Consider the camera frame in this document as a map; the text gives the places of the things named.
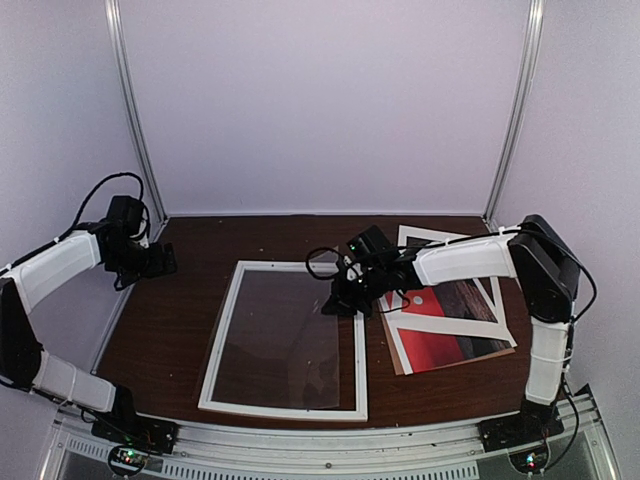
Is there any red and dark photo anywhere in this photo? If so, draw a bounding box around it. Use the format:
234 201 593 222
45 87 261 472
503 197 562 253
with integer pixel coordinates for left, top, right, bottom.
382 234 516 376

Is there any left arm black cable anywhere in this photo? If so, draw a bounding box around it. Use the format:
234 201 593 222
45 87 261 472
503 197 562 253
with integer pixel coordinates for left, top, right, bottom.
69 172 146 231

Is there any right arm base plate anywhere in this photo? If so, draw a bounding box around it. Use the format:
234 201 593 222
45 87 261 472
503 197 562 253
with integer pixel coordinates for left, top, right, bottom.
478 399 564 452

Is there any white mat board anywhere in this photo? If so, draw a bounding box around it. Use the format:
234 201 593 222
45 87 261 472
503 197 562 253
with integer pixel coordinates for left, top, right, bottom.
384 224 517 347

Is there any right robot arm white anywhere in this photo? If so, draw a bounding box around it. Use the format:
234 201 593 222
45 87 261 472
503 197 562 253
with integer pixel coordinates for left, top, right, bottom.
322 215 586 442

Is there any aluminium corner post left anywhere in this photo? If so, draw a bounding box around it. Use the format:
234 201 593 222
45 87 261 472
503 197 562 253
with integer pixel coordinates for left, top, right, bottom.
104 0 168 223

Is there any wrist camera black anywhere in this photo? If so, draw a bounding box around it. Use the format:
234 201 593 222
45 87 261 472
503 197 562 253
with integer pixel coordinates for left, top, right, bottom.
347 225 393 259
106 195 144 236

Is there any clear acrylic sheet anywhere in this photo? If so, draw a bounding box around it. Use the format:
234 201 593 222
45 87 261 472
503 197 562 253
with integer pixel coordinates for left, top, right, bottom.
199 249 351 411

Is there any left controller board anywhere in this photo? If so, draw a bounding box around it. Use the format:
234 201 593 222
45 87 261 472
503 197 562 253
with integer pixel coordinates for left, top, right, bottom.
107 445 151 477

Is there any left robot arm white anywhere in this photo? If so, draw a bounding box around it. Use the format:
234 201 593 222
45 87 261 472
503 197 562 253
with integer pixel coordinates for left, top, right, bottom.
1 222 177 444

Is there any aluminium corner post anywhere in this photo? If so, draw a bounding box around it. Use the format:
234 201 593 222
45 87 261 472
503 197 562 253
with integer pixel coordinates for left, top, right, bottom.
483 0 546 230
104 0 168 223

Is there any controller board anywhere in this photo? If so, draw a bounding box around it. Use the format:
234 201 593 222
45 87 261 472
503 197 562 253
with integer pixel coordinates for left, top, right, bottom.
107 445 151 477
509 445 550 475

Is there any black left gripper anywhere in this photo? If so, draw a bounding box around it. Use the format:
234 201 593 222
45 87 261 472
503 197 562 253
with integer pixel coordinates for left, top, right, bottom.
108 239 177 286

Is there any aluminium corner post right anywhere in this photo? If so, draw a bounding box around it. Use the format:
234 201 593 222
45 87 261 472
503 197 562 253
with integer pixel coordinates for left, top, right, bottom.
483 0 546 230

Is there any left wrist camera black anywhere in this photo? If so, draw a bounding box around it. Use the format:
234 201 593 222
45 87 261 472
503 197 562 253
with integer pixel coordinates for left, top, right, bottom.
106 195 144 236

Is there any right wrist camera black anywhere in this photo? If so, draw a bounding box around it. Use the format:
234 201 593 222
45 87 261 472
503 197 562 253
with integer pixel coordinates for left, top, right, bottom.
347 225 393 259

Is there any brown backing board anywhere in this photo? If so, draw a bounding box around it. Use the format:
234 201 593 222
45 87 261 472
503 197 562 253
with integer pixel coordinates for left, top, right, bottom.
382 234 517 376

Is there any right controller board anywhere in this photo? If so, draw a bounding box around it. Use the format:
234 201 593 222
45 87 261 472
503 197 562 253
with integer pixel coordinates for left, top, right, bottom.
509 445 550 475

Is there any white picture frame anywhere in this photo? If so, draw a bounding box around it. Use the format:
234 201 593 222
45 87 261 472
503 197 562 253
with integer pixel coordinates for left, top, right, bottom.
197 259 370 423

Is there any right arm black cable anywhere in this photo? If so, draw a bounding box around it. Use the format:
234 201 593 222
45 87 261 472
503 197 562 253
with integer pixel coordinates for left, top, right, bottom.
305 247 356 284

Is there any aluminium front rail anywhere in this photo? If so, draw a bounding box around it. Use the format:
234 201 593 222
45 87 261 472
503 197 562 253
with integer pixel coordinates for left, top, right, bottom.
35 393 622 479

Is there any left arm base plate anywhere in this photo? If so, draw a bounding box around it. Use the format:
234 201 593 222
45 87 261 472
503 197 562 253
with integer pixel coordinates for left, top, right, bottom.
80 407 178 455

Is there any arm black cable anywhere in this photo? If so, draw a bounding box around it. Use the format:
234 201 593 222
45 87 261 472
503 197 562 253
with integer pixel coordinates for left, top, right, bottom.
305 247 356 284
69 172 146 231

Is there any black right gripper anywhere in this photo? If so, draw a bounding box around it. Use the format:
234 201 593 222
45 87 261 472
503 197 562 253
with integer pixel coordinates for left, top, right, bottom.
323 264 390 316

